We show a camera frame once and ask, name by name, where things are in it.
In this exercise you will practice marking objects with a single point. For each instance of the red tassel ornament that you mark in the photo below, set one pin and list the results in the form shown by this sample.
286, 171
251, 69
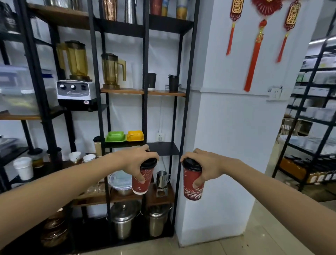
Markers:
291, 15
236, 10

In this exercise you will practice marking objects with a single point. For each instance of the foil covered steel bowl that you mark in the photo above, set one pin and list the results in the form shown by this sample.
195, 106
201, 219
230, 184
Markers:
119, 181

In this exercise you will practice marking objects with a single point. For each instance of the yellow blender jar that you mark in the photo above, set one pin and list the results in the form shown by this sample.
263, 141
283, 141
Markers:
76, 60
111, 71

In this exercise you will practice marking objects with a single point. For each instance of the wooden tamper stand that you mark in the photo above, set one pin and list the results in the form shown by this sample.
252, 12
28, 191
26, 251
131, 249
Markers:
162, 193

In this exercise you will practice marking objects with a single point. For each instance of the person's right forearm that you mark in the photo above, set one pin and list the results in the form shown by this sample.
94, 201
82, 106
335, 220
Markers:
275, 194

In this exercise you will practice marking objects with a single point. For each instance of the yellow square dish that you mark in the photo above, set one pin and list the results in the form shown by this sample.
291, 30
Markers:
135, 135

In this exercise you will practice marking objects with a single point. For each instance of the person's left forearm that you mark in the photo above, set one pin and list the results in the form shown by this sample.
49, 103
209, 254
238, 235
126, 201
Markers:
52, 194

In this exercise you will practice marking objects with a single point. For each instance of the red canister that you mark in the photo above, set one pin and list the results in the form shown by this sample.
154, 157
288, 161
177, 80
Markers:
156, 6

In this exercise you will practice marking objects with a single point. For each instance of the white wall socket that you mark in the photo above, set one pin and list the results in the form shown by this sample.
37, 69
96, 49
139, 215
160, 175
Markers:
160, 136

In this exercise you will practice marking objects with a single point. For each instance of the small steel pot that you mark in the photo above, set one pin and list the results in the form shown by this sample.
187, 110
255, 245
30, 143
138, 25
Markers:
157, 223

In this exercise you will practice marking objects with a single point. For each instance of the orange carton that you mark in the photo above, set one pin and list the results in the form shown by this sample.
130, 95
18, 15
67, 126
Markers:
291, 168

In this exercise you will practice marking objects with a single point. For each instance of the white footed teacup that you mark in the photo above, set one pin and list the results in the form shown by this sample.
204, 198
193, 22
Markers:
75, 156

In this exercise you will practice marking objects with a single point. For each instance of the steel cup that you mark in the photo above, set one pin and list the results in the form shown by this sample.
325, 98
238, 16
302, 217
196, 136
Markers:
130, 11

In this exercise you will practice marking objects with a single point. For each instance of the steel milk pitcher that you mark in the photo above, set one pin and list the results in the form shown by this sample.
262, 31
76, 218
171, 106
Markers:
162, 180

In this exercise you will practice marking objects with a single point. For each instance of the white wall switch panel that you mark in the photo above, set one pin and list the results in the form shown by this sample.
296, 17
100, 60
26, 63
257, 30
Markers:
275, 93

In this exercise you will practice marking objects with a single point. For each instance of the red knot ornament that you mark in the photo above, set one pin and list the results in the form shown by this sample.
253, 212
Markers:
266, 5

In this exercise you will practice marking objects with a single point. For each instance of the glass jar black lid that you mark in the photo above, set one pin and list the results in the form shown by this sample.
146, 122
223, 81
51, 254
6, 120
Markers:
36, 159

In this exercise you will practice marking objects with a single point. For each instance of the large steel pot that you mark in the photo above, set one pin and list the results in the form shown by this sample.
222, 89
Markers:
123, 223

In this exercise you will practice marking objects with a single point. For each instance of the white paper cup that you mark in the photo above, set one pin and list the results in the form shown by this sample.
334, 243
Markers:
23, 169

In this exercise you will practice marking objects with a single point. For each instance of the copper cup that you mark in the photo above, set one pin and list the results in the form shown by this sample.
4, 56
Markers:
109, 10

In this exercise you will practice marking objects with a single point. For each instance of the steel container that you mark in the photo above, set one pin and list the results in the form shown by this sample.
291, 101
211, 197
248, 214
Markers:
60, 3

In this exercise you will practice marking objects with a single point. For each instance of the person's left hand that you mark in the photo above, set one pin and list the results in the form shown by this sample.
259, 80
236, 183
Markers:
131, 160

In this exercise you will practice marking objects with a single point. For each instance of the black shelf with wooden boards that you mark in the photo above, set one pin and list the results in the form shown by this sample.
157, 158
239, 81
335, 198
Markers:
36, 78

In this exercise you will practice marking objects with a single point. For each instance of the yellow can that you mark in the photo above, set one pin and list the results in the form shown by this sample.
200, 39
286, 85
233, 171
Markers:
164, 8
182, 9

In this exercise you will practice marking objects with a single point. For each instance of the white blender base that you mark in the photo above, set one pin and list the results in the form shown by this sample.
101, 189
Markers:
76, 92

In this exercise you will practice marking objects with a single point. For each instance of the dark cup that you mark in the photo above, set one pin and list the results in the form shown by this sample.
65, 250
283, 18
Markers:
56, 157

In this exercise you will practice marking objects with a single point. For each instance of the red paper cup black lid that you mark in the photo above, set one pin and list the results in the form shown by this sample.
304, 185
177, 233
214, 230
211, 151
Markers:
190, 191
141, 186

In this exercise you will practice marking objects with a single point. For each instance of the person's right hand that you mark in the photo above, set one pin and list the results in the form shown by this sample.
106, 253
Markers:
212, 165

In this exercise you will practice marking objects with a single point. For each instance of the bamboo tumbler black lid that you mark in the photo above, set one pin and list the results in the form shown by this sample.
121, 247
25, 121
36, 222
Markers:
98, 148

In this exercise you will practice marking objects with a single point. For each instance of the white patterned teacup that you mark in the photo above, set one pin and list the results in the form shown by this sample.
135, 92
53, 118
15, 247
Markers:
89, 157

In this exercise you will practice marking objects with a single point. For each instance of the black lidded cup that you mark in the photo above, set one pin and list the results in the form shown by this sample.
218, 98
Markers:
173, 84

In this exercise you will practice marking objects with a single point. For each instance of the green square dish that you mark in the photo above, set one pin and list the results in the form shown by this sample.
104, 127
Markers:
115, 136

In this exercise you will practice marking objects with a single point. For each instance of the black goods rack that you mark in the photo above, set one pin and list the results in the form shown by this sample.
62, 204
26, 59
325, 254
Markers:
302, 105

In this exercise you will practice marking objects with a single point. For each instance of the stack of brass bowls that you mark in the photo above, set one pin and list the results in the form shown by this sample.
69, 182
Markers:
53, 233

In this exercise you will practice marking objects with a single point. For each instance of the black appliance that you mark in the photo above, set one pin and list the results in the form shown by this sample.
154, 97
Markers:
9, 21

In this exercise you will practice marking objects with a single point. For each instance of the clear glass cup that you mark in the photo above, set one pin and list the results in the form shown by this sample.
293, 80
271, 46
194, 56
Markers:
92, 188
101, 187

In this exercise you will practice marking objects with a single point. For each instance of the clear plastic storage box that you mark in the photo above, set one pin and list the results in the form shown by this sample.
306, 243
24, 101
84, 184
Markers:
18, 102
14, 77

